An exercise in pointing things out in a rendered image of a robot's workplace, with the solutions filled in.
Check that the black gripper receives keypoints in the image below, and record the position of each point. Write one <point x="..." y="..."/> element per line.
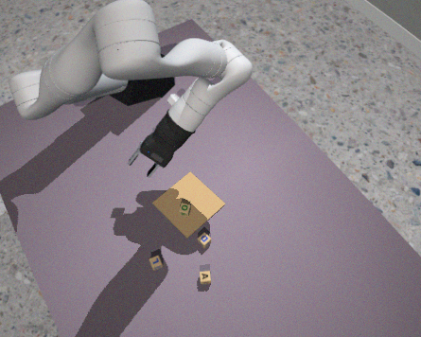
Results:
<point x="170" y="134"/>

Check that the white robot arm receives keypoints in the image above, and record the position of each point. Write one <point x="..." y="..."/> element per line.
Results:
<point x="129" y="49"/>

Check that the tan flat mat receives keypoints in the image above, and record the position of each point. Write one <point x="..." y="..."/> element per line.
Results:
<point x="189" y="190"/>

